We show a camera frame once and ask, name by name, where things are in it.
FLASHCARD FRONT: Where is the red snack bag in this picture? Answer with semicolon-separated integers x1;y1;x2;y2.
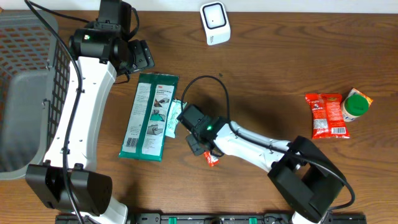
305;93;350;139

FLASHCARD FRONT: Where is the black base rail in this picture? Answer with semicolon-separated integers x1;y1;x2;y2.
55;212;368;224

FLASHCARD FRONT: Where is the red stick sachet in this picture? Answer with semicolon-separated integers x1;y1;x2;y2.
203;151;219;167

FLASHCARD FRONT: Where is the light green wipes pack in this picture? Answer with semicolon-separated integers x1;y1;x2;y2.
165;99;187;138

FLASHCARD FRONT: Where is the white barcode scanner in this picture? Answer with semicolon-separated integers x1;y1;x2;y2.
200;1;231;45

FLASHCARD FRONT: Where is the grey plastic mesh basket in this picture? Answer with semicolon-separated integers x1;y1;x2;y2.
1;11;70;180

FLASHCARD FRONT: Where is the green lid jar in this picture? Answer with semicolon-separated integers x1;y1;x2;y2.
341;94;369;122

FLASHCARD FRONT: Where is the small orange box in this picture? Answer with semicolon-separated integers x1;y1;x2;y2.
348;88;373;106

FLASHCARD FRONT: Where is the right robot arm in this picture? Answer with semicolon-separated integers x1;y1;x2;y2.
177;105;345;223

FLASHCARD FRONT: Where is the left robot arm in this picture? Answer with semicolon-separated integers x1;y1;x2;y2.
25;1;154;223

